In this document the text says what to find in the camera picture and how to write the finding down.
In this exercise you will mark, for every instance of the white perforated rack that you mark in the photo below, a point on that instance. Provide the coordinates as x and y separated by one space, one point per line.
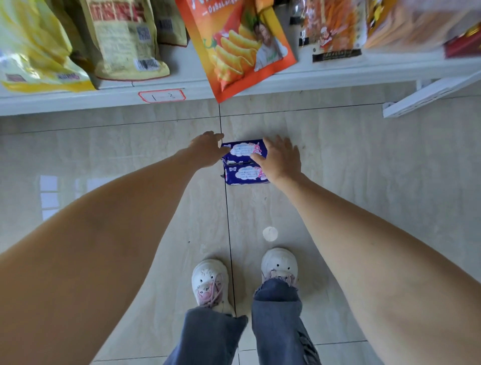
432 94

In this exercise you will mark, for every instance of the person's leg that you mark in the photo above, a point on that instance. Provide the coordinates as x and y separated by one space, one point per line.
206 338
278 323

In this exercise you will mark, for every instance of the yellow chip bag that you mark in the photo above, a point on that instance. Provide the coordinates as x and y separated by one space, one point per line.
34 49

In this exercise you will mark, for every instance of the orange chip bag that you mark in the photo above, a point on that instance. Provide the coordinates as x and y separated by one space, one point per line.
233 49

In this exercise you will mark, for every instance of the person's left hand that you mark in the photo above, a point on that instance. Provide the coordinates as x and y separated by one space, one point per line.
206 150

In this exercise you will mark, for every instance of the person's left forearm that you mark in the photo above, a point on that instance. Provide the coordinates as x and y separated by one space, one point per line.
94 263

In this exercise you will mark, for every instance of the white metal shelf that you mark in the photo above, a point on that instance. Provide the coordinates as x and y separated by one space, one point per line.
300 75

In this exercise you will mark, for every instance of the beige snack bag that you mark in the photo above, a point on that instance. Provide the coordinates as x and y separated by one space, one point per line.
124 41
169 22

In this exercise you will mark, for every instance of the person's shoe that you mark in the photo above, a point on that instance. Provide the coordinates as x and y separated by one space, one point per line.
280 263
208 280

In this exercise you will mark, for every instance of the red bordered paper label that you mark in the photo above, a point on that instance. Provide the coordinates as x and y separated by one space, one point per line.
161 96

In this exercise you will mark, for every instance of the purple pad packet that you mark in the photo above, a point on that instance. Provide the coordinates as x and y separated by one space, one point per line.
242 175
242 150

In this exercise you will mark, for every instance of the row of red strip packets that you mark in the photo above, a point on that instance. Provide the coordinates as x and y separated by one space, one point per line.
334 34

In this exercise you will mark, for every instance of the person's right forearm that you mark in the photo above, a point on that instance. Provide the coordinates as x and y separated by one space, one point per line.
375 270

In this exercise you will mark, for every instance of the person's right leg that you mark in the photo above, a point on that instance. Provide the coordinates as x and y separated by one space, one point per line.
278 323

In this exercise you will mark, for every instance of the person's right hand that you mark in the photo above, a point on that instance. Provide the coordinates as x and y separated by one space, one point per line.
282 161

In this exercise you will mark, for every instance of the person's left leg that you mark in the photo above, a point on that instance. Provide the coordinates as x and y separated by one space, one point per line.
206 338

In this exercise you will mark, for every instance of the brown snack box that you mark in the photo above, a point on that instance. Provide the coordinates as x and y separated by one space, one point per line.
466 43

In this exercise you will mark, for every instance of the person's right shoe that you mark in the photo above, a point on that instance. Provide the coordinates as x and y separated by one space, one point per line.
280 263

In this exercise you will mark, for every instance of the person's left shoe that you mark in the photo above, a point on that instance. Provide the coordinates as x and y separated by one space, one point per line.
208 280

